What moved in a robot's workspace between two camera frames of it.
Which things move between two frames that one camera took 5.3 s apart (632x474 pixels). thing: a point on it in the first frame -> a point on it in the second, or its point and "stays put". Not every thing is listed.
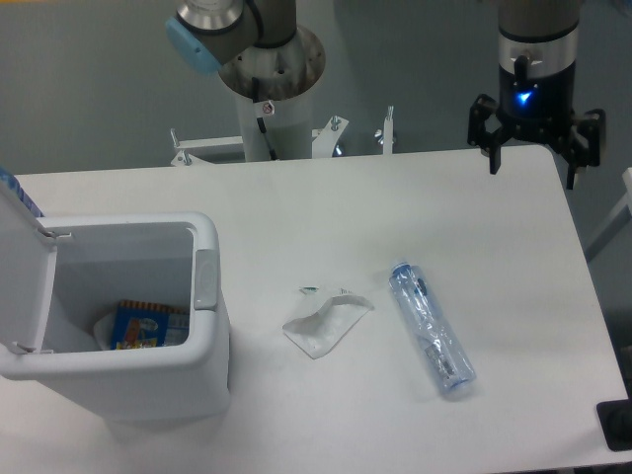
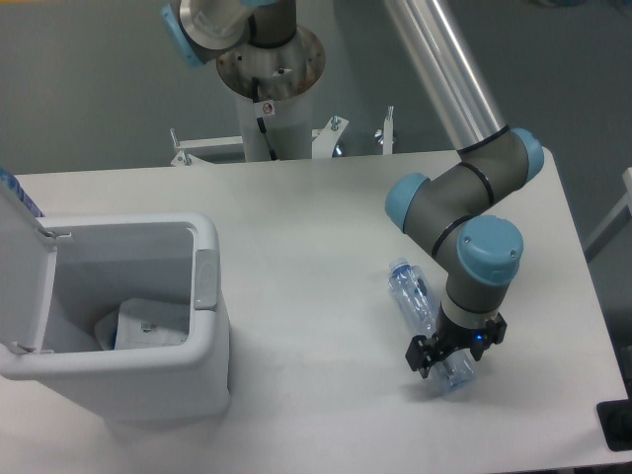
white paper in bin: [103, 329] stays put
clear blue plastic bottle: [450, 360] stays put
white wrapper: [320, 333] -> [151, 323]
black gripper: [538, 106] -> [451, 339]
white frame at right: [618, 220] stays put
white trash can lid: [27, 257] stays put
